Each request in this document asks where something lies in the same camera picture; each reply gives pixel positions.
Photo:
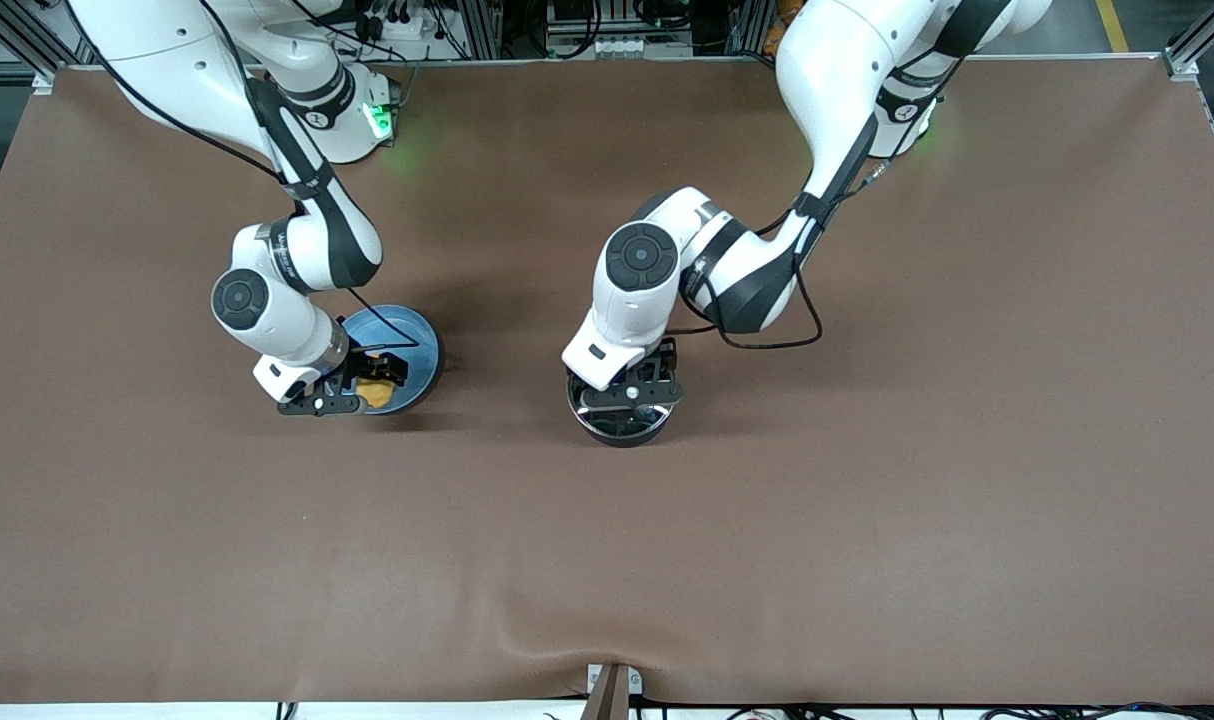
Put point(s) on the yellow potato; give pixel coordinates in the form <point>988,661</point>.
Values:
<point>377,398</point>

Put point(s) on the glass lid with blue knob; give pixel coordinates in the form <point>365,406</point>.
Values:
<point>617,422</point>

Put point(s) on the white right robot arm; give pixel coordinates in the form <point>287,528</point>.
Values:
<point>297,260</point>

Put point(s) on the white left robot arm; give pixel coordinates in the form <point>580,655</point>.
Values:
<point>747,270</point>

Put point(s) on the blue round plate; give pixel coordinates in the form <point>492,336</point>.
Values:
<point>422,375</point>

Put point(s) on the green lit base connector box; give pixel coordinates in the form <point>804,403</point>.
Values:
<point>382,110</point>

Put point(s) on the brown table cover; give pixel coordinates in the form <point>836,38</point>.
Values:
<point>867,550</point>

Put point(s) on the white terminal block strip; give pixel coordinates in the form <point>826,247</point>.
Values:
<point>619,46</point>

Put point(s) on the black electronics box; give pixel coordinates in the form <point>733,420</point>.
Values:
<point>617,15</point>

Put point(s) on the white power strip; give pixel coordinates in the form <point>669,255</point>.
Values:
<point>402,22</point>

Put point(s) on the metal table clamp bracket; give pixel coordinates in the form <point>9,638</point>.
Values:
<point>612,690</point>

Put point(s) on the aluminium frame strut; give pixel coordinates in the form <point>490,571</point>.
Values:
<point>27,40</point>
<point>1202,35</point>

